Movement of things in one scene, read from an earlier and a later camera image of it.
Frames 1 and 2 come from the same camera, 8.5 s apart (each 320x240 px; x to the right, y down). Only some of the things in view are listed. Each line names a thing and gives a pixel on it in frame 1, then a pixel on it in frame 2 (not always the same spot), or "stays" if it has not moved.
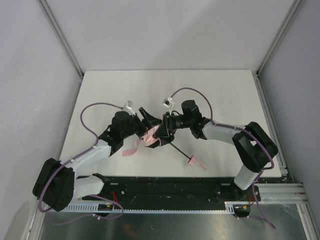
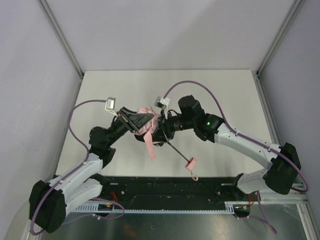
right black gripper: x=167 y=125 stays
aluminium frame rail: x=286 y=191 stays
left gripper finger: x=148 y=120 -> x=137 y=119
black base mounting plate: x=173 y=190 stays
